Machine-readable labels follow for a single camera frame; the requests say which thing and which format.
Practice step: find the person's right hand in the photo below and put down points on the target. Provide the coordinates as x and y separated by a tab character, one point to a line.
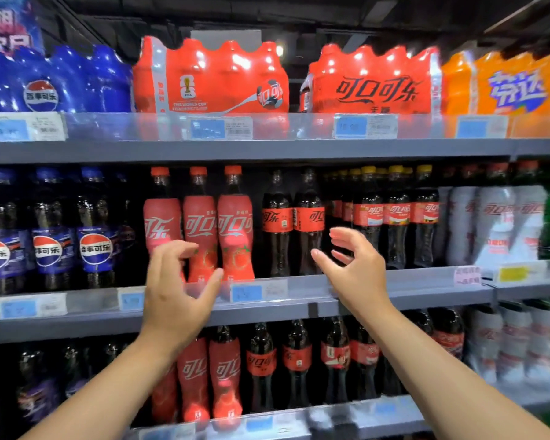
367	288

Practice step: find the person's left hand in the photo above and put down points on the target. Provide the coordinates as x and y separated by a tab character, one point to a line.
174	311

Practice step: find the red cola bottle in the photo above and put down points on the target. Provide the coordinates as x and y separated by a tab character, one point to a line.
202	229
165	398
225	371
194	376

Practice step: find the row of dark cola bottles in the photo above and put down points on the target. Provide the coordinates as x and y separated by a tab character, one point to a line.
394	215
298	357
277	220

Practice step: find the dark cola bottle blue label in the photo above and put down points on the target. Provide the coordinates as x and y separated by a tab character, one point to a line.
35	389
75	371

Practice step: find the white cola bottle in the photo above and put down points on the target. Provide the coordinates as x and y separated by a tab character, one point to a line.
515	339
484	339
543	334

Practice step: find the row of blue label cola bottles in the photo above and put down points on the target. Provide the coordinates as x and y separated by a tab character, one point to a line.
46	243

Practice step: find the grey store shelving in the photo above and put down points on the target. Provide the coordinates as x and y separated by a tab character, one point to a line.
257	149

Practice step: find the red cola multipack large script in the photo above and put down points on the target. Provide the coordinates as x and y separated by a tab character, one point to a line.
371	87

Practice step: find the red cola multipack round logo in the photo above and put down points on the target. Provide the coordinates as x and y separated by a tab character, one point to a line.
211	82

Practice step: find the orange Fanta multipack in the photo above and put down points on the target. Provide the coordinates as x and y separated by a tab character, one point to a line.
513	87

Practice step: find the blue Pepsi multipack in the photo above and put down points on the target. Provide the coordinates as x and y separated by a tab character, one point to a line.
46	87

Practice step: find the person's right forearm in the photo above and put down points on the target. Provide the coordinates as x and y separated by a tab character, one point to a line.
458	380

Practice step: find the person's left forearm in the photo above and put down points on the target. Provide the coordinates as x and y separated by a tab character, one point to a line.
101	394

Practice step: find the ceiling light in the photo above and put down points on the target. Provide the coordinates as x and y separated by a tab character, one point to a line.
280	50

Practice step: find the grey rectangular panel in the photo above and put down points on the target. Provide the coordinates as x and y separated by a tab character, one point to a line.
225	39

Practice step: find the blue promo banner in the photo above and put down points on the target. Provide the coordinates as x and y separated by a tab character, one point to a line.
9	23

